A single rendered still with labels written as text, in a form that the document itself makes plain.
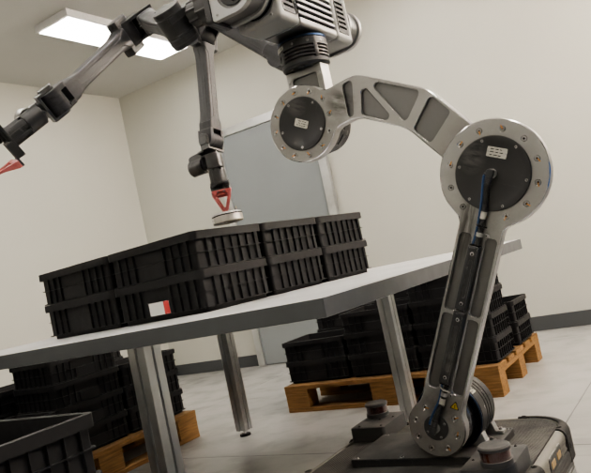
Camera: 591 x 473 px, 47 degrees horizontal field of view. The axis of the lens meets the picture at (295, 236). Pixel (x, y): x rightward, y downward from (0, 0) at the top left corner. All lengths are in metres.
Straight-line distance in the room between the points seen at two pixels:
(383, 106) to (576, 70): 3.34
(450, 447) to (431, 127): 0.75
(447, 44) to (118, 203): 3.33
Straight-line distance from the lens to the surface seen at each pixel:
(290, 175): 5.65
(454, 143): 1.57
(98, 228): 6.36
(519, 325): 3.71
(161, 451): 1.79
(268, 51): 2.21
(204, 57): 2.42
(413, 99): 1.65
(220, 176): 2.29
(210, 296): 1.91
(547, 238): 4.91
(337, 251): 2.41
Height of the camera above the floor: 0.77
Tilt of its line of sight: 3 degrees up
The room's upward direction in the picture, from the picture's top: 12 degrees counter-clockwise
